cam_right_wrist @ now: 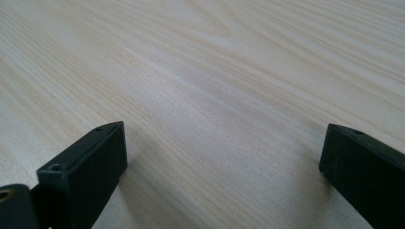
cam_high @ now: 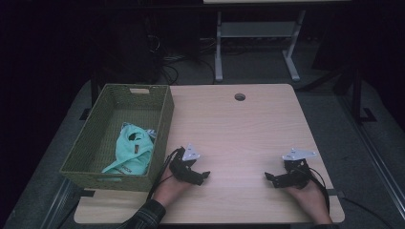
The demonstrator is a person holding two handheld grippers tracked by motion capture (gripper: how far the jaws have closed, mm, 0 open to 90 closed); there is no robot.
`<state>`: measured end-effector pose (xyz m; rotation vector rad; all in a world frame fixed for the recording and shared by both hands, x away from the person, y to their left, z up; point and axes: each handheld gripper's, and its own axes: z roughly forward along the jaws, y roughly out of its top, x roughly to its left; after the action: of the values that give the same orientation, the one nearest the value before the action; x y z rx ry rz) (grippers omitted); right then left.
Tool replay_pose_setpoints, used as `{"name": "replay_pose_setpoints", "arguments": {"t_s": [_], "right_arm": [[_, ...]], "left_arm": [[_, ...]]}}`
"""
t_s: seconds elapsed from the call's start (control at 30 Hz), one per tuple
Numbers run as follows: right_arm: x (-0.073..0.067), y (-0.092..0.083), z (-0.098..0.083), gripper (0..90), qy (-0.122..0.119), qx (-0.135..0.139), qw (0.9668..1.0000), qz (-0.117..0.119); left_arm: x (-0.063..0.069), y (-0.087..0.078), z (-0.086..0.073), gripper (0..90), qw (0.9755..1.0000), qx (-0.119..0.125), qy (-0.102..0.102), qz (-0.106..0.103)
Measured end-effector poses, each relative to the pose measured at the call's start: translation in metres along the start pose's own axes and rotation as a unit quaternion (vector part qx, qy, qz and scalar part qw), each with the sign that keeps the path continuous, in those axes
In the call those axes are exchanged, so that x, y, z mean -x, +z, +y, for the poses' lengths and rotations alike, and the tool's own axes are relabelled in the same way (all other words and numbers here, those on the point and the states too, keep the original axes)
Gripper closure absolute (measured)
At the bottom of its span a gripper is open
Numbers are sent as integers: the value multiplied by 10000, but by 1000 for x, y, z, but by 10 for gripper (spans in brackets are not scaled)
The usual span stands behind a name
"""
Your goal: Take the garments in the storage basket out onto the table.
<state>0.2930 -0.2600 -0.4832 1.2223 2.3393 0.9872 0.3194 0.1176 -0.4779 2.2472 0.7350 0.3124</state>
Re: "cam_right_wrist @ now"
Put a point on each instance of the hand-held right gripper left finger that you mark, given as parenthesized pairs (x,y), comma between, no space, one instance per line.
(86,165)

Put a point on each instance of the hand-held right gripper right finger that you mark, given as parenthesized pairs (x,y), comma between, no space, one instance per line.
(366,171)

